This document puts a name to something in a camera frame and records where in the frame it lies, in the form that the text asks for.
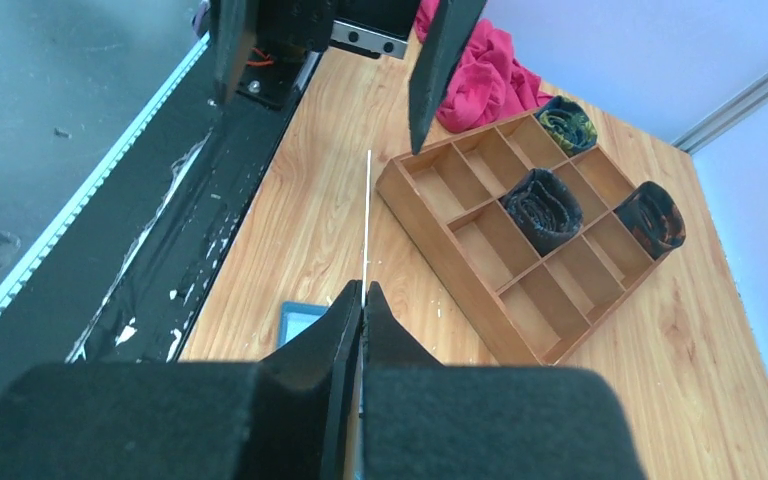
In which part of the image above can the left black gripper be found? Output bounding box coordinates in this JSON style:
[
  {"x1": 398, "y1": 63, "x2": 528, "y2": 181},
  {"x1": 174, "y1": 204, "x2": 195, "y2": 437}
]
[{"x1": 211, "y1": 0, "x2": 486, "y2": 155}]

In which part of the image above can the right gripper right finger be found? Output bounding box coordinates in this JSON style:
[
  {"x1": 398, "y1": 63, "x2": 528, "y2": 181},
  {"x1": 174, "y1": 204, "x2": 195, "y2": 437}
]
[{"x1": 362, "y1": 283, "x2": 645, "y2": 479}]

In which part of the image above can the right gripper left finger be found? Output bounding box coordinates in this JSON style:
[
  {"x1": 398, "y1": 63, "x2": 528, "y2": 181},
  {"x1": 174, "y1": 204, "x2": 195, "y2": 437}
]
[{"x1": 0, "y1": 280, "x2": 362, "y2": 479}]

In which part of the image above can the blue leather card holder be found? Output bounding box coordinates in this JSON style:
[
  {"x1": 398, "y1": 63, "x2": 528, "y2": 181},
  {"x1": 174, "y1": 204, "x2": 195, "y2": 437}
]
[{"x1": 276, "y1": 301, "x2": 328, "y2": 348}]

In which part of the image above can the gold credit card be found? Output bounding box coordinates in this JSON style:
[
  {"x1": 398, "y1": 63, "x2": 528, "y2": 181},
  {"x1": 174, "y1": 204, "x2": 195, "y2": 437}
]
[{"x1": 361, "y1": 149, "x2": 372, "y2": 309}]

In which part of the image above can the pink crumpled cloth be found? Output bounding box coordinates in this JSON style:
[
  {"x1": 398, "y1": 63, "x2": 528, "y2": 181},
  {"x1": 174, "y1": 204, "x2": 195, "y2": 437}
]
[{"x1": 414, "y1": 1, "x2": 552, "y2": 133}]

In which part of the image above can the brown wooden grid tray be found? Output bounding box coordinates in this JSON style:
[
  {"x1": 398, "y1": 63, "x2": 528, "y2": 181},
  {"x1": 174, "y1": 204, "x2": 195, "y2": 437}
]
[{"x1": 376, "y1": 112, "x2": 657, "y2": 365}]

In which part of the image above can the aluminium frame rail front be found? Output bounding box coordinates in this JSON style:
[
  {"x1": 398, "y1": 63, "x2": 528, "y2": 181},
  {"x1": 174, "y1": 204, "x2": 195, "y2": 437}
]
[{"x1": 0, "y1": 33, "x2": 213, "y2": 366}]

